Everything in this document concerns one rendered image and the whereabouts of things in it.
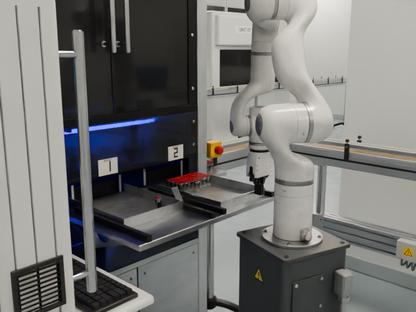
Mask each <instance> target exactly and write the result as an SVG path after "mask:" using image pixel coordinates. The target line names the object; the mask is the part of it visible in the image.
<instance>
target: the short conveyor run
mask: <svg viewBox="0 0 416 312"><path fill-rule="evenodd" d="M222 147H223V154H222V156H221V157H216V158H207V160H210V161H213V163H214V168H215V169H219V170H224V171H225V170H229V169H232V168H236V167H241V166H243V165H246V164H247V158H248V152H249V151H250V148H249V136H247V137H242V136H240V137H238V138H237V139H232V140H228V141H222Z"/></svg>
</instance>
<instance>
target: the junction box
mask: <svg viewBox="0 0 416 312"><path fill-rule="evenodd" d="M396 258H399V259H403V260H406V261H410V262H414V263H416V241H412V240H408V239H405V238H400V239H398V240H397V245H396Z"/></svg>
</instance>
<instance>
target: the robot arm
mask: <svg viewBox="0 0 416 312"><path fill-rule="evenodd" d="M244 5H245V12H246V15H247V16H248V18H249V20H250V21H252V23H253V26H252V39H251V76H250V82H249V84H248V85H247V86H246V87H245V88H244V89H243V90H242V91H241V92H239V94H238V95H237V96H236V97H235V99H234V101H233V103H232V106H231V110H230V132H231V134H232V135H233V136H238V137H240V136H249V148H250V151H249V152H248V158H247V164H246V176H248V177H249V176H250V178H249V181H252V182H253V183H254V193H255V194H257V195H263V194H264V183H265V179H266V178H267V177H268V176H269V174H270V173H271V155H272V158H273V160H274V167H275V179H274V218H273V226H270V227H267V228H265V229H264V230H263V231H262V238H263V240H264V241H265V242H266V243H268V244H270V245H272V246H276V247H279V248H284V249H309V248H314V247H316V246H318V245H320V244H321V243H322V242H323V236H322V234H321V233H320V232H319V231H317V230H315V229H313V228H312V217H313V191H314V165H313V162H312V161H311V160H310V159H308V158H306V157H304V156H301V155H298V154H296V153H293V152H292V151H291V150H290V147H289V145H290V144H299V143H315V142H321V141H324V140H325V139H327V138H328V137H329V136H330V135H331V133H332V130H333V128H334V118H333V115H332V112H331V110H330V108H329V106H328V104H327V103H326V101H325V99H324V98H323V96H322V95H321V94H320V92H319V91H318V90H317V88H316V87H315V86H314V84H313V82H312V81H311V79H310V77H309V74H308V71H307V68H306V61H305V52H304V46H303V37H304V34H305V31H306V29H307V28H308V26H309V24H310V23H311V22H312V20H313V19H314V17H315V15H316V12H317V8H318V4H317V0H245V1H244ZM280 20H284V21H286V23H287V27H286V28H285V29H284V30H283V31H281V32H280V33H279V34H278V29H279V24H280ZM275 76H276V78H277V80H278V82H279V84H280V85H281V86H282V87H283V88H284V89H286V90H287V91H288V92H290V93H291V94H292V95H293V96H294V97H295V98H296V99H297V100H298V102H299V103H283V104H273V105H268V106H265V105H255V106H251V107H250V108H249V115H248V116H243V113H244V109H245V106H246V105H247V103H248V102H249V101H250V100H251V99H253V98H254V97H257V96H259V95H262V94H265V93H269V92H271V91H272V90H273V88H274V84H275Z"/></svg>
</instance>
